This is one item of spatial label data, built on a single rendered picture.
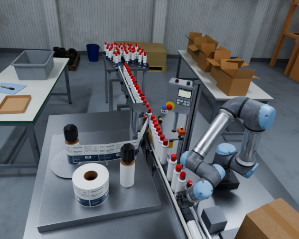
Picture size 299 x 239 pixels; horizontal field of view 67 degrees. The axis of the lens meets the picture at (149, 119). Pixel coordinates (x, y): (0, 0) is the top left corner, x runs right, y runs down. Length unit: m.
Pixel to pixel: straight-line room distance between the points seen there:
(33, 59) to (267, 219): 3.36
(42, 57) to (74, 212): 2.67
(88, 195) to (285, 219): 0.96
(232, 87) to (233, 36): 4.60
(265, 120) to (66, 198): 1.15
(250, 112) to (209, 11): 6.03
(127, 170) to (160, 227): 0.36
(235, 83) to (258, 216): 2.09
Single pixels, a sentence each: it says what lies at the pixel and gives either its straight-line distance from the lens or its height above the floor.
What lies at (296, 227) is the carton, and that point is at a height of 1.12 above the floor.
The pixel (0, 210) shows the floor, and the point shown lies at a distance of 2.74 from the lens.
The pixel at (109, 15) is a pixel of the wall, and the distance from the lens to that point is 6.69.
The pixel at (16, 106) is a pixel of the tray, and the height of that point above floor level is 0.80.
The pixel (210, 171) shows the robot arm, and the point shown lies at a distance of 1.11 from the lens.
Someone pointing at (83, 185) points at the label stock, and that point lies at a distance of 1.31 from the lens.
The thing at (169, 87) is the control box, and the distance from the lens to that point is 1.37.
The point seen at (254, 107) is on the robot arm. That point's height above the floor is 1.50.
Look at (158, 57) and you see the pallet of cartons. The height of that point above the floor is 0.39.
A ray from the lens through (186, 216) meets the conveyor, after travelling 1.39.
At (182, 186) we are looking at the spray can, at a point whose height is 1.01.
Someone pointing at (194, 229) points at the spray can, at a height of 0.93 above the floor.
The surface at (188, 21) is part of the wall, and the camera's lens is 6.97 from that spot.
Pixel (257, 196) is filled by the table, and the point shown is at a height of 0.83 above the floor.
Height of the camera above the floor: 1.99
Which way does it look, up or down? 32 degrees down
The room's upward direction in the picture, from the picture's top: 5 degrees clockwise
